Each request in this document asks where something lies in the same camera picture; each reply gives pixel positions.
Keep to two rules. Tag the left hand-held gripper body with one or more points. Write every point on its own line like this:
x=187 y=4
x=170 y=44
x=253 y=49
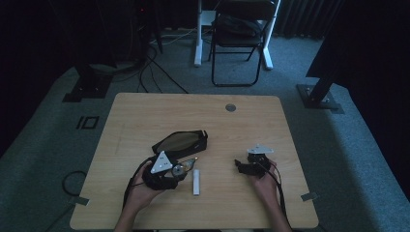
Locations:
x=159 y=175

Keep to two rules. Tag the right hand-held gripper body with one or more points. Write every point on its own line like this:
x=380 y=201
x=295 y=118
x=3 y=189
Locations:
x=257 y=164

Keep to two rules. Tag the white eraser stick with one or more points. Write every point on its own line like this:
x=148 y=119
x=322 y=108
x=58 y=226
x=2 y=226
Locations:
x=196 y=182

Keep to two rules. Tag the black pencil case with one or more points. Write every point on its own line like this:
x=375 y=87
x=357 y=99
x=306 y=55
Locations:
x=182 y=143

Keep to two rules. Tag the person's right hand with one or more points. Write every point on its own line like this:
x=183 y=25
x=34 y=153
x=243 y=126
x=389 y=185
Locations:
x=266 y=187

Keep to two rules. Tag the person's left hand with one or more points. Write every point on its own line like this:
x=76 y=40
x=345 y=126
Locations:
x=143 y=195

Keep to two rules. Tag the grey round table grommet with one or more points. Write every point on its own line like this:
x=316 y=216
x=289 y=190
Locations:
x=230 y=107

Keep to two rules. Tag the grey tape strip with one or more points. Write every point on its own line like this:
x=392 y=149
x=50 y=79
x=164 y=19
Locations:
x=309 y=196
x=79 y=201

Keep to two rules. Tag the black floor tape mark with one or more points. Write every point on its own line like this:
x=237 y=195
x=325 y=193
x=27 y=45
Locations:
x=87 y=122

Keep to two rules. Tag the black slanted stand with base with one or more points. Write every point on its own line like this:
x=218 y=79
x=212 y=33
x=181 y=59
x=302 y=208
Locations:
x=317 y=96

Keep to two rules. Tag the black stand with square base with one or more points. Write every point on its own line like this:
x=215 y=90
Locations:
x=87 y=87

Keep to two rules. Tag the black folding chair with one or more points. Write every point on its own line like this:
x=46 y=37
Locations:
x=235 y=42

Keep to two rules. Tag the dark equipment rack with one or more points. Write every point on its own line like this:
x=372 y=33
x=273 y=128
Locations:
x=129 y=32

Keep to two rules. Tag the black bag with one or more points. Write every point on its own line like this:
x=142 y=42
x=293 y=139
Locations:
x=238 y=24

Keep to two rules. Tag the dark pleated curtain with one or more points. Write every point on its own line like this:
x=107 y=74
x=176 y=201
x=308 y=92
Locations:
x=303 y=19

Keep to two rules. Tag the white desk frame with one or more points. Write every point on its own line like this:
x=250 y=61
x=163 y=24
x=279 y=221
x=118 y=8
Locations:
x=198 y=48

